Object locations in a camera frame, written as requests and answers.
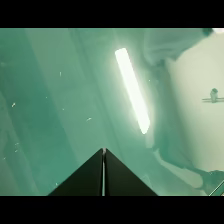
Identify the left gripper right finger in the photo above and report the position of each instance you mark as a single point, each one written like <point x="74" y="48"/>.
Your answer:
<point x="123" y="180"/>

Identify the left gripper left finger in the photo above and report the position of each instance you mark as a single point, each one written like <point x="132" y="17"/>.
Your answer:
<point x="87" y="178"/>

